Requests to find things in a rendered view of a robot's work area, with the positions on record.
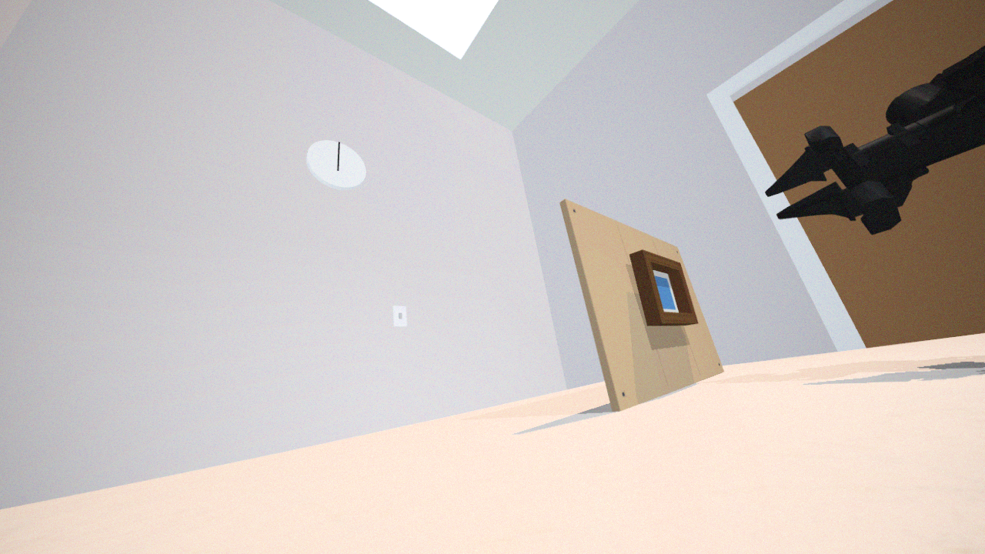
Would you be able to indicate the brown wooden picture frame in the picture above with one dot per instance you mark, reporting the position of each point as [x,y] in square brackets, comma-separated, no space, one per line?
[663,291]

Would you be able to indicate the tan wooden board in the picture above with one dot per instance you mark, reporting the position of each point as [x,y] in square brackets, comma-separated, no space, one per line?
[639,362]

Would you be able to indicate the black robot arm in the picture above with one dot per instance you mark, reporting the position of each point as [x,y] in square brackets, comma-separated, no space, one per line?
[951,108]

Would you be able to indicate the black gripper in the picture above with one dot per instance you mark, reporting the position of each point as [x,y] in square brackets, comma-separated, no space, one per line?
[862,170]

